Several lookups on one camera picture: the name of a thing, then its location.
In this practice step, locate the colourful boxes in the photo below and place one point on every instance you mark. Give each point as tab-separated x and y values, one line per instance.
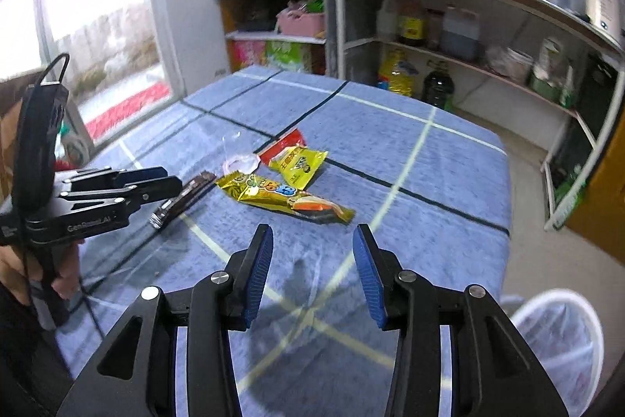
278	55

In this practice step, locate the blue checked tablecloth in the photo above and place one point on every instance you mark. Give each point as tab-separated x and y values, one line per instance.
415	182

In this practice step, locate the white plastic bottle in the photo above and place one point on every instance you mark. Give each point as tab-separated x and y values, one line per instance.
386	21

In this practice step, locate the white rimmed bin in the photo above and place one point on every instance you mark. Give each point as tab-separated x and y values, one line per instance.
525	309

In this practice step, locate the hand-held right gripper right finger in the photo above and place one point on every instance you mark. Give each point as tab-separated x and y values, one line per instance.
371	280

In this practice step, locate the yellow wooden door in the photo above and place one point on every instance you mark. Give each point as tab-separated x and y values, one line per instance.
603	212

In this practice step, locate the clear plastic wrapper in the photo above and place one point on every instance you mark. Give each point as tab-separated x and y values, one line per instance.
240	164

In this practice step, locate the red doormat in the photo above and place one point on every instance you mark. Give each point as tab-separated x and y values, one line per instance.
127	109

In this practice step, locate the red wrapper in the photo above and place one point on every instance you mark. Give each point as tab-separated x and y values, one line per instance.
285	142

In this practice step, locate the small yellow snack packet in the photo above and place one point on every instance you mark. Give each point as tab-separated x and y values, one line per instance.
300	163

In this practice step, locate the dark oil bottle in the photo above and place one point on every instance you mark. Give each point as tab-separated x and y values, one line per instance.
438	87

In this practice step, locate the white plastic tub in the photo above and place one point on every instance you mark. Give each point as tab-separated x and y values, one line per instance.
518	67

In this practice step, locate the dark brown wrapper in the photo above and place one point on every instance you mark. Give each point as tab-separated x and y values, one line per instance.
183	199

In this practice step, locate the yellow oil bottle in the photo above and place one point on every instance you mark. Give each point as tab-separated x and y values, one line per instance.
396	75

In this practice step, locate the green bowl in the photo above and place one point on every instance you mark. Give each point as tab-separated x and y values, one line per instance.
544	90

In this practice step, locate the yellow label bottle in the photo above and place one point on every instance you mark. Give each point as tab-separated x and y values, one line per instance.
411	26

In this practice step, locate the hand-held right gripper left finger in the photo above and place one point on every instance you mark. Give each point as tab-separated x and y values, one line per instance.
258	280

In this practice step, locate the pink plastic basket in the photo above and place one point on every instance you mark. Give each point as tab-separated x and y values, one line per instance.
302	23

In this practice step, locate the grey plastic jug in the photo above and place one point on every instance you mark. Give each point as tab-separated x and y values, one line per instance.
461	38

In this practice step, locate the person's left hand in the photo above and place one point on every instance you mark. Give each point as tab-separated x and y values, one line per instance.
66	287

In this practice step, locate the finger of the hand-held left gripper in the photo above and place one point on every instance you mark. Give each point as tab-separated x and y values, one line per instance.
141	173
156	190

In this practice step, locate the gold snack wrapper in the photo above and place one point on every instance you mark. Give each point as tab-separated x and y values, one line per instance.
273	194

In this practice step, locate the food bags on shelf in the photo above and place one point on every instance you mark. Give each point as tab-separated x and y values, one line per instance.
554	55

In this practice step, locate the brown jar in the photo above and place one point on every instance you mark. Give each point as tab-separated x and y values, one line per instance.
434	33

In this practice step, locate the crumpled plastic bag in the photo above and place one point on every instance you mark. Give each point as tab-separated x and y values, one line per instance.
497	61

